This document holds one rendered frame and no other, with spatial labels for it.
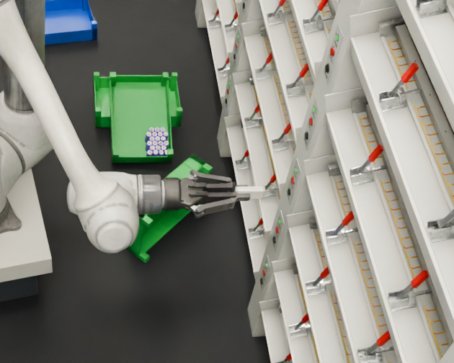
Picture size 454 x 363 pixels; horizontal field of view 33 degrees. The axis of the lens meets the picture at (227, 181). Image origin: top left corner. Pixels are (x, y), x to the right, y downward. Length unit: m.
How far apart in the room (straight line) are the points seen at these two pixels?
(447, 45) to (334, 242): 0.58
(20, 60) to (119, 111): 1.09
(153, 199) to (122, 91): 1.05
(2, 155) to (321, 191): 0.82
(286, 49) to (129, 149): 0.86
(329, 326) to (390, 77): 0.60
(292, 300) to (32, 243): 0.70
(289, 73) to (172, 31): 1.29
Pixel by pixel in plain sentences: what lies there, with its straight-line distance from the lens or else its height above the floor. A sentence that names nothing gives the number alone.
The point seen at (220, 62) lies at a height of 0.16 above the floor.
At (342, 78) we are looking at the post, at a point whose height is 1.02.
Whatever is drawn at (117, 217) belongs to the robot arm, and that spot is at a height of 0.76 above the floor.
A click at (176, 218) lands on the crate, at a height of 0.00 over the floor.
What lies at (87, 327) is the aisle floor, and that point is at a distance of 2.27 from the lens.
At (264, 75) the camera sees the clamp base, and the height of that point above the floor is 0.56.
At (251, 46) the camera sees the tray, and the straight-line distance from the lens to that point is 2.28.
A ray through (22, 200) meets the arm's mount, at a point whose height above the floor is 0.26.
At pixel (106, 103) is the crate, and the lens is 2.82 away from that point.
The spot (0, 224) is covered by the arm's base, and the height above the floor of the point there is 0.28.
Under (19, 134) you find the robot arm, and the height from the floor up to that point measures 0.50.
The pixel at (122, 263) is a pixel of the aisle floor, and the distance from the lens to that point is 2.39.
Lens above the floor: 1.98
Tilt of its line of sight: 49 degrees down
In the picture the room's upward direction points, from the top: 12 degrees clockwise
